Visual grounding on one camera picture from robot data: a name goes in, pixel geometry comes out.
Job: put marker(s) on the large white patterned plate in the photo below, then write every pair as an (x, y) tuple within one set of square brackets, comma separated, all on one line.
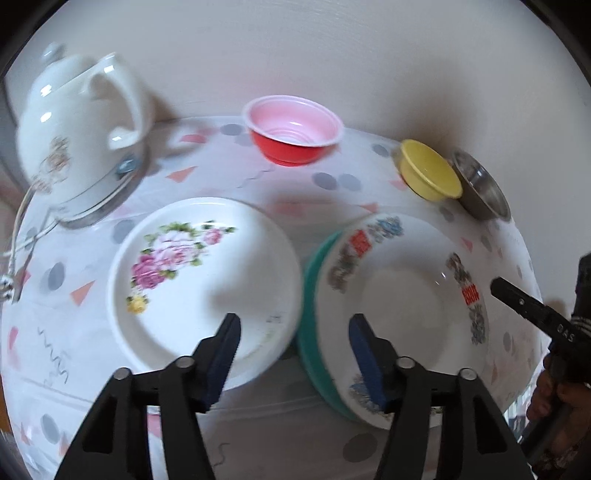
[(427, 291)]

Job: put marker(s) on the teal plastic plate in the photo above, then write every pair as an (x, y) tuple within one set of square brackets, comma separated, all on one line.
[(307, 343)]

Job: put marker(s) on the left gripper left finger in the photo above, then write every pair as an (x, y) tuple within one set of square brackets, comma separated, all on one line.
[(112, 441)]

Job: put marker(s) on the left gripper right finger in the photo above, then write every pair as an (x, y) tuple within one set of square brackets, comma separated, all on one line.
[(476, 441)]

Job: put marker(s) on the stainless steel bowl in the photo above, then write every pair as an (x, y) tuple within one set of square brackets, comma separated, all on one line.
[(482, 197)]

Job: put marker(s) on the person's right hand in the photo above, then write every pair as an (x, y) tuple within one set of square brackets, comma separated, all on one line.
[(565, 409)]

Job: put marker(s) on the small white floral plate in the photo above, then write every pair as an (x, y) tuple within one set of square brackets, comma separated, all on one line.
[(185, 266)]

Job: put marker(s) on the patterned white tablecloth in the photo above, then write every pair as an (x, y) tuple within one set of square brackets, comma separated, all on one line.
[(58, 350)]

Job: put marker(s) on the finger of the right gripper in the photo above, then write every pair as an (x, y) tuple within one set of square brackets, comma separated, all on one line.
[(516, 299)]

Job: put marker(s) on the red plastic bowl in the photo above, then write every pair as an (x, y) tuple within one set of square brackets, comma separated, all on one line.
[(290, 130)]

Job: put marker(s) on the yellow plastic bowl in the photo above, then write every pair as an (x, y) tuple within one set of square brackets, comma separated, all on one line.
[(426, 172)]

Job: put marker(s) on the white ceramic electric kettle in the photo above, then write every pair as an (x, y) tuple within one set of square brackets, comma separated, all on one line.
[(81, 137)]

